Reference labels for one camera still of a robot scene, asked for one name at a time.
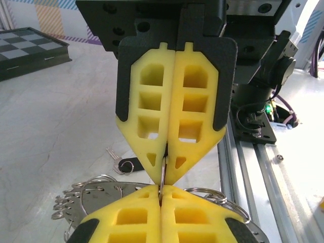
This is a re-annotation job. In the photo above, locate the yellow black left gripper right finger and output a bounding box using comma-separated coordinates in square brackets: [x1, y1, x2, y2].
[159, 184, 259, 243]

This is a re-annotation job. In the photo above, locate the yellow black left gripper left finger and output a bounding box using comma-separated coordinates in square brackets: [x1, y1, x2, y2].
[67, 184, 163, 243]

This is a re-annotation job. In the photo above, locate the key with black fob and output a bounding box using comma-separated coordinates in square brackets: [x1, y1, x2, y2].
[105, 146, 144, 176]

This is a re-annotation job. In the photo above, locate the black grey folding chessboard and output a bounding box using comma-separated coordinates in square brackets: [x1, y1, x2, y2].
[0, 27, 73, 82]

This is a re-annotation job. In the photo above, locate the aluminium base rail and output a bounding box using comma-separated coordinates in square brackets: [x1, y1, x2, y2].
[217, 121, 324, 243]

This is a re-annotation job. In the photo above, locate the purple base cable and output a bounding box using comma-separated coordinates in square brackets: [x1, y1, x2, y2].
[274, 92, 301, 126]

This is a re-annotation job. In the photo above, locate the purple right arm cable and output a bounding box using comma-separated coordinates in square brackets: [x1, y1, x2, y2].
[312, 37, 324, 78]

